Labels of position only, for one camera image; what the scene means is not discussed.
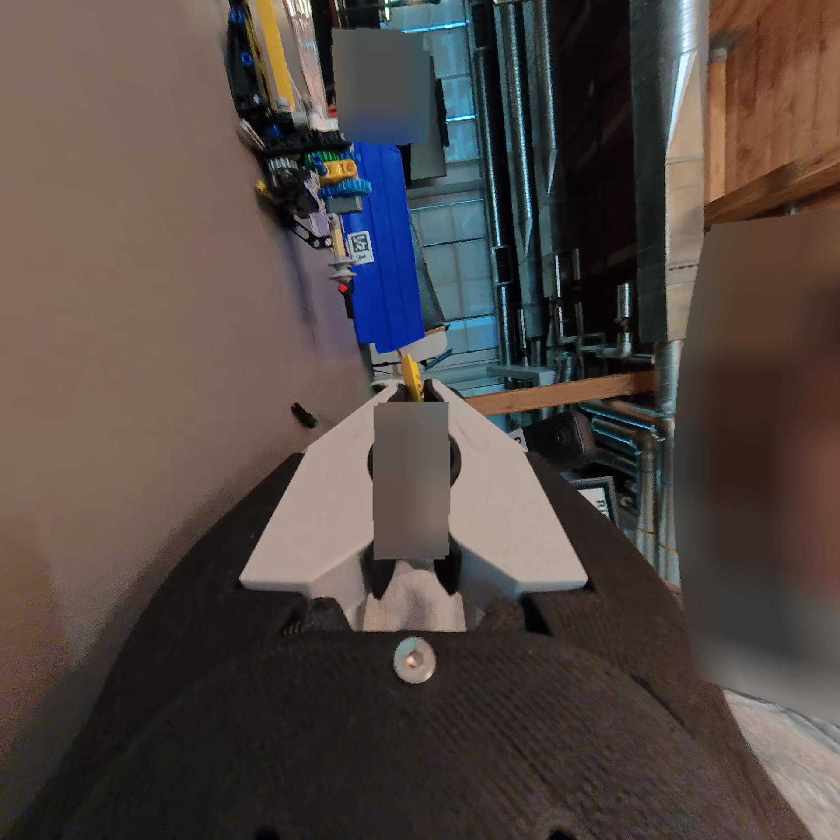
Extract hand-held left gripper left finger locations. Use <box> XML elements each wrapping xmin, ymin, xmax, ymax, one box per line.
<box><xmin>239</xmin><ymin>381</ymin><xmax>411</xmax><ymax>627</ymax></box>

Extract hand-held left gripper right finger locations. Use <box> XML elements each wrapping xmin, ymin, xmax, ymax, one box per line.
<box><xmin>425</xmin><ymin>379</ymin><xmax>589</xmax><ymax>630</ymax></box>

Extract yellow lego connector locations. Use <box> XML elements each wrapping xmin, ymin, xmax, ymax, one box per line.
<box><xmin>397</xmin><ymin>351</ymin><xmax>427</xmax><ymax>403</ymax></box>

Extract lego vehicle model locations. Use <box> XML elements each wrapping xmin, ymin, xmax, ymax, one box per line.
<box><xmin>226</xmin><ymin>0</ymin><xmax>371</xmax><ymax>322</ymax></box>

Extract wooden beam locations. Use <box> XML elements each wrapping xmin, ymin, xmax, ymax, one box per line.
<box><xmin>459</xmin><ymin>369</ymin><xmax>658</xmax><ymax>416</ymax></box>

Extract blue plastic bin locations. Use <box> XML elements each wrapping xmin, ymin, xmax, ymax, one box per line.
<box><xmin>350</xmin><ymin>141</ymin><xmax>427</xmax><ymax>355</ymax></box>

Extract metal conduit pipes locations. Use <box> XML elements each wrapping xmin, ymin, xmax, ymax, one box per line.
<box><xmin>471</xmin><ymin>0</ymin><xmax>560</xmax><ymax>368</ymax></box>

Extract galvanised air duct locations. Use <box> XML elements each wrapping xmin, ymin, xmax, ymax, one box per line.
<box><xmin>629</xmin><ymin>0</ymin><xmax>711</xmax><ymax>345</ymax></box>

